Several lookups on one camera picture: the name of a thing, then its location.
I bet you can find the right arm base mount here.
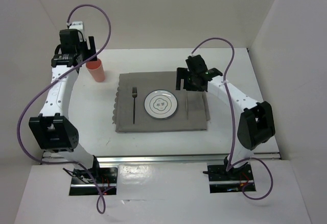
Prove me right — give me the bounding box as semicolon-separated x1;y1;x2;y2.
203;163;256;193

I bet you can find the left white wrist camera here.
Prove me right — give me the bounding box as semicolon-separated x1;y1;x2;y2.
68;21;85;42

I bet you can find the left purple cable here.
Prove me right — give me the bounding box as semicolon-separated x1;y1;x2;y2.
17;4;112;214

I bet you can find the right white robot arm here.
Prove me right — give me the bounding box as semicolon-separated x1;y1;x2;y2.
176;55;275;179

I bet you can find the dark metal fork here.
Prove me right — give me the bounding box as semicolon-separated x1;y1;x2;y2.
132;87;137;124

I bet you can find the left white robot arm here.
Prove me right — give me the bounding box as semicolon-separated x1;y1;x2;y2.
29;22;101;183

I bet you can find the purple cable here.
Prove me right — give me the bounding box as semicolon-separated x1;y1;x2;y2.
17;4;112;214
191;38;274;200

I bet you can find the aluminium front rail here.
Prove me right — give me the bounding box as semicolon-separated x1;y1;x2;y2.
42;151;281;168

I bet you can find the white patterned plate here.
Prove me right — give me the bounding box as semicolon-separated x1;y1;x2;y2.
144;90;178;120

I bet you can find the grey cloth placemat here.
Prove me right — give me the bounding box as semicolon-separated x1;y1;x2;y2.
112;71;210;133

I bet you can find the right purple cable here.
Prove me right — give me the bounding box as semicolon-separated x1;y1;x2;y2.
191;38;274;200

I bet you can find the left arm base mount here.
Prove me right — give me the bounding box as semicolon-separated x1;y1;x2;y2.
62;165;120;196

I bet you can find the red plastic cup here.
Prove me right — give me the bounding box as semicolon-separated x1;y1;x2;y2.
86;59;105;83

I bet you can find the grey table knife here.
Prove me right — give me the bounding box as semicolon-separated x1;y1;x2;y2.
185;91;189;120

